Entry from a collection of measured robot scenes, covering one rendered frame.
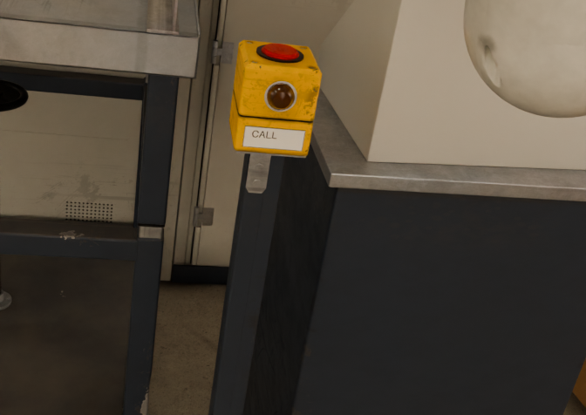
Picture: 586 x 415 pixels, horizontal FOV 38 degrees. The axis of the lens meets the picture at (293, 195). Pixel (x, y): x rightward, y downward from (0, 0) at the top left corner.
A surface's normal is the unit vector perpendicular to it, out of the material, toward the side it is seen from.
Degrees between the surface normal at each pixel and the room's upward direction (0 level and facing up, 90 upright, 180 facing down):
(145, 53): 90
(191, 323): 0
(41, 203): 90
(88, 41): 90
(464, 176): 0
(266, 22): 90
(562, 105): 130
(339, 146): 0
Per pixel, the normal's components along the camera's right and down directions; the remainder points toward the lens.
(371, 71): -0.96, -0.03
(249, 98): 0.14, 0.49
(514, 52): -0.64, 0.49
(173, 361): 0.15, -0.87
